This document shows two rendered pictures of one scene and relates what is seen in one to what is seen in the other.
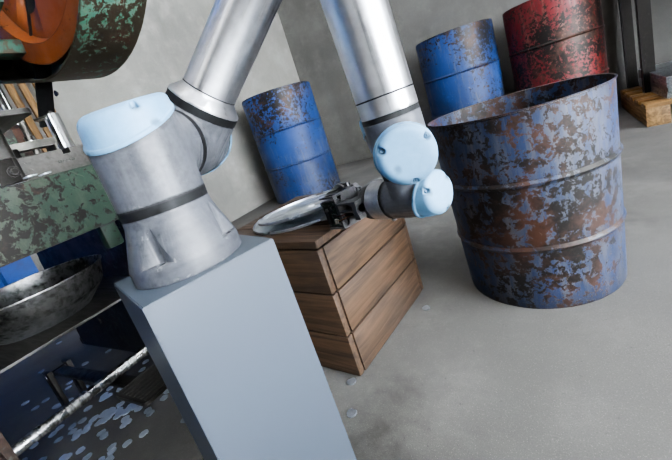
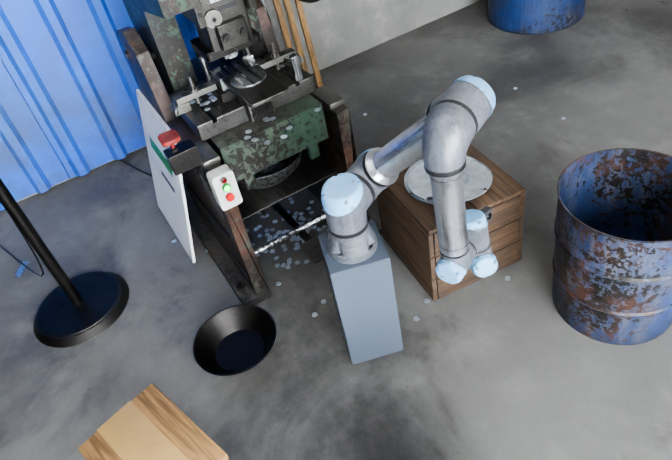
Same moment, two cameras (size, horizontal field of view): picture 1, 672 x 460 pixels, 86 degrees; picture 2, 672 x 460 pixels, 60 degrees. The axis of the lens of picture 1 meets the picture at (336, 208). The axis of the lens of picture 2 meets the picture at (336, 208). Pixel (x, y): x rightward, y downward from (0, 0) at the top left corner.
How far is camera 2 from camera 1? 128 cm
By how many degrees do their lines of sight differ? 39
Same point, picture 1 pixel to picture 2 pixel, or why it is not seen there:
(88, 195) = (306, 128)
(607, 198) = (639, 298)
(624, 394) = (546, 392)
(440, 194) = (484, 270)
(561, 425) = (503, 385)
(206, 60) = (386, 163)
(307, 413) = (383, 320)
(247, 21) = (411, 158)
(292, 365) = (382, 303)
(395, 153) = (442, 272)
